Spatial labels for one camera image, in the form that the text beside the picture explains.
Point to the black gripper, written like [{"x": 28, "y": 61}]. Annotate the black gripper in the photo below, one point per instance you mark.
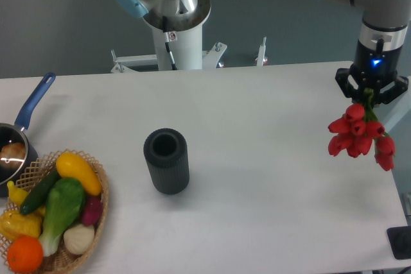
[{"x": 373, "y": 70}]

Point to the red tulip bouquet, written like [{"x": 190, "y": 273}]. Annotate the red tulip bouquet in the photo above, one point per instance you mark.
[{"x": 358, "y": 131}]

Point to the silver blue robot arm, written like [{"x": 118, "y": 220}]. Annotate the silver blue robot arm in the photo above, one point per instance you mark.
[{"x": 384, "y": 24}]

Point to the dark grey ribbed vase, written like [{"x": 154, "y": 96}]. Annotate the dark grey ribbed vase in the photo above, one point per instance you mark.
[{"x": 166, "y": 153}]

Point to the black device at edge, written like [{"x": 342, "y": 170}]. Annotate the black device at edge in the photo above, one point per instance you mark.
[{"x": 399, "y": 239}]

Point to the purple red onion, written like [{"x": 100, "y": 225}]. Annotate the purple red onion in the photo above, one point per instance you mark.
[{"x": 92, "y": 211}]

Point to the yellow squash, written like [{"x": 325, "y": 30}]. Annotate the yellow squash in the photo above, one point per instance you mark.
[{"x": 71, "y": 165}]

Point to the green bok choy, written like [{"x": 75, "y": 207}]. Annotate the green bok choy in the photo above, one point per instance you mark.
[{"x": 63, "y": 205}]

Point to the white garlic bulb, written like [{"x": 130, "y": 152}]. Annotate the white garlic bulb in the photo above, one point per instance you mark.
[{"x": 78, "y": 238}]

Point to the green cucumber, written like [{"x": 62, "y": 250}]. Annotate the green cucumber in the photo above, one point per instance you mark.
[{"x": 38, "y": 195}]

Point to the brown bread roll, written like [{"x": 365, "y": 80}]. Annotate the brown bread roll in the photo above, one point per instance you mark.
[{"x": 13, "y": 155}]

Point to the yellow banana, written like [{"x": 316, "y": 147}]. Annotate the yellow banana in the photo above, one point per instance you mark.
[{"x": 18, "y": 195}]

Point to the yellow corn cob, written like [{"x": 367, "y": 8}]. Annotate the yellow corn cob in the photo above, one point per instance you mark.
[{"x": 15, "y": 225}]

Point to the orange fruit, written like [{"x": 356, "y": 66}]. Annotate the orange fruit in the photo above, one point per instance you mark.
[{"x": 25, "y": 255}]

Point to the white frame bracket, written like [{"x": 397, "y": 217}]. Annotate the white frame bracket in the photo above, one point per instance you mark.
[{"x": 261, "y": 58}]

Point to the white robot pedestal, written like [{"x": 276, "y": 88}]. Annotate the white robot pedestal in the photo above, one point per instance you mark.
[{"x": 182, "y": 50}]

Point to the blue handled saucepan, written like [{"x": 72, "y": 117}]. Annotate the blue handled saucepan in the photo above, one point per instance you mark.
[{"x": 11, "y": 133}]

